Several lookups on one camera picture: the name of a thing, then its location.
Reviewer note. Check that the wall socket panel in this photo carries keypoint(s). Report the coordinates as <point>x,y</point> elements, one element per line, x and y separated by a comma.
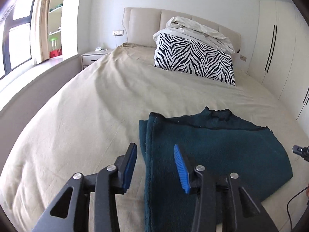
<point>117,32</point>

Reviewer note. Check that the red box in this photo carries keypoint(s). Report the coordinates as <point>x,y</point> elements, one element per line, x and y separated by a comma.
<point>55,53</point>

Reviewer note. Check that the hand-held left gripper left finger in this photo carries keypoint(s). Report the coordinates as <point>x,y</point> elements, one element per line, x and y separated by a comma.
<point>128,169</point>

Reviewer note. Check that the folded white duvet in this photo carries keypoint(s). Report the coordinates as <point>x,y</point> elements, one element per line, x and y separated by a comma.
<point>200,31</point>

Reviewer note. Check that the bed with beige sheet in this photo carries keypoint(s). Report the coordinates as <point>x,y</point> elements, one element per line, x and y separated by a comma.
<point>84,116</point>

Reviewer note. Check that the small wall socket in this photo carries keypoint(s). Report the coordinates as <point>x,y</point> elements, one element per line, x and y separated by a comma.
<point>243,58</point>

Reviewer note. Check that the black framed window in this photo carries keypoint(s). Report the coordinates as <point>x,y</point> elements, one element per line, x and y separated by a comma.
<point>20,46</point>

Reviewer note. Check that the white nightstand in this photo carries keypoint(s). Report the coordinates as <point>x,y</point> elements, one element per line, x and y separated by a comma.
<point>90,59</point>

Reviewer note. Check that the beige padded headboard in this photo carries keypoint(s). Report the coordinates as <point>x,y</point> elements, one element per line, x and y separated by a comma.
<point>142,26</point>

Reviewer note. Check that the white wall shelf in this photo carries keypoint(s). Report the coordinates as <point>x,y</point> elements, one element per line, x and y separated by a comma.
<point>56,9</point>

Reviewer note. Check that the green lidded clear jar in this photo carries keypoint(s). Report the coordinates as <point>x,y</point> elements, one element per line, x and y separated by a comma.
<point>53,44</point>

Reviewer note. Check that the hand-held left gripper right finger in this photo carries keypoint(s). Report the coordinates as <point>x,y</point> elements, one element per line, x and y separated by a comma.
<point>182,171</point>

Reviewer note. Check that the small things on nightstand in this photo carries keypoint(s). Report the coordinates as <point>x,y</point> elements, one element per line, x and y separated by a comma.
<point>99,48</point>

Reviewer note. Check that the dark green knit sweater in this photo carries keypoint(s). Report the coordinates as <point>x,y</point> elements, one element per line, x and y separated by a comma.
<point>217,154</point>

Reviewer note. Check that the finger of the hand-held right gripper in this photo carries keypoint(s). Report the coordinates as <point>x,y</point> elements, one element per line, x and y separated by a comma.
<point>300,150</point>

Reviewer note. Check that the zebra print pillow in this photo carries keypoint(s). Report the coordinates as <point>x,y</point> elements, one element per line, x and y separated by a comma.
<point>193,58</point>

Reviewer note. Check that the grey padded window bench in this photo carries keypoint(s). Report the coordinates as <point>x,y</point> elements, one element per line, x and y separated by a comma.
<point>31,94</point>

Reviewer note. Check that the beige curtain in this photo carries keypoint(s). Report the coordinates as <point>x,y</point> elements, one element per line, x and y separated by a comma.
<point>39,24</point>

